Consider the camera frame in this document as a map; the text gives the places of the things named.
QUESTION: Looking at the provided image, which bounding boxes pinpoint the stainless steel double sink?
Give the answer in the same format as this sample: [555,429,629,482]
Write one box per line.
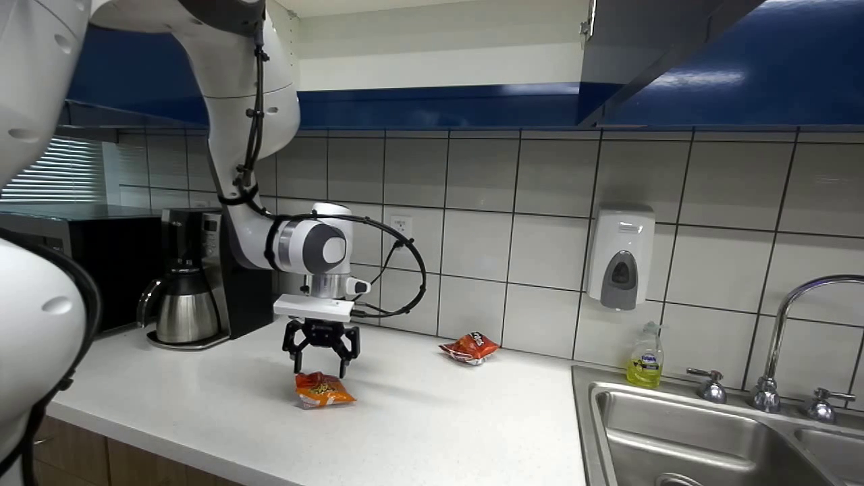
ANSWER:
[570,362,864,486]

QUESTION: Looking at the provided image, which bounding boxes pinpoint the chrome faucet handle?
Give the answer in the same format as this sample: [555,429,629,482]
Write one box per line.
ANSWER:
[686,364,728,405]
[805,386,859,424]

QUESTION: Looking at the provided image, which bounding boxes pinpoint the steel black coffee maker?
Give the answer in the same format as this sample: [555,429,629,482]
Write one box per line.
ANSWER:
[158,208,277,352]

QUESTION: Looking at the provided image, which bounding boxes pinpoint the orange snack packet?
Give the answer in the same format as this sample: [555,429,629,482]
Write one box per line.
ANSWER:
[436,329,503,368]
[295,370,357,413]

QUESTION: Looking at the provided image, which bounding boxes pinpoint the blue open cabinet door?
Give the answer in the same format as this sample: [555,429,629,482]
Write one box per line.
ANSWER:
[578,0,767,131]

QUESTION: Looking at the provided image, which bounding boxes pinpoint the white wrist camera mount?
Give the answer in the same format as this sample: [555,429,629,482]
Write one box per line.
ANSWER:
[270,295,357,325]

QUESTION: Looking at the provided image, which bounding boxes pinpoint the white window blinds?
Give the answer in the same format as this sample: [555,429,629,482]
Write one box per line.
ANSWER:
[0,133,112,216]

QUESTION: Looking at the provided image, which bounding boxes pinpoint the steel coffee carafe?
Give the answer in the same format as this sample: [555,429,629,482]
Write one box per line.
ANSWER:
[134,259,224,348]

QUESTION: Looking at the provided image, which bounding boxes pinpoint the wooden base cabinet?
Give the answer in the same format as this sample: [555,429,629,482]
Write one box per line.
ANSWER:
[35,417,237,486]

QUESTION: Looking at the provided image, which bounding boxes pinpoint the black steel microwave oven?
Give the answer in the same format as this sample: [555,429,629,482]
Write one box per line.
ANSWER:
[0,210,170,340]

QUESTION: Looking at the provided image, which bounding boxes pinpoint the yellow dish soap bottle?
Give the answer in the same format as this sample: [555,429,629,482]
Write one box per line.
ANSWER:
[623,322,666,391]

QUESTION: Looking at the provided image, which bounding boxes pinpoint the white wall outlet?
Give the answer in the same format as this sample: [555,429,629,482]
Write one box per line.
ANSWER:
[385,210,419,258]

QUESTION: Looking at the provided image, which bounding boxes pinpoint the chrome gooseneck faucet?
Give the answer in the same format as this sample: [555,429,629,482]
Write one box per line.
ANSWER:
[751,272,864,413]

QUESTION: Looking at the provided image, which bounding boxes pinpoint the blue closed wall cabinet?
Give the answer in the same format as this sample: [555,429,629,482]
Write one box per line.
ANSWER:
[611,0,864,131]

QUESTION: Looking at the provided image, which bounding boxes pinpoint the white wall soap dispenser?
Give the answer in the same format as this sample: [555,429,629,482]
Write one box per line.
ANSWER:
[585,208,658,313]

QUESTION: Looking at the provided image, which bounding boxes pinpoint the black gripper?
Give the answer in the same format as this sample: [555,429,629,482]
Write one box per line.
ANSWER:
[280,316,362,380]

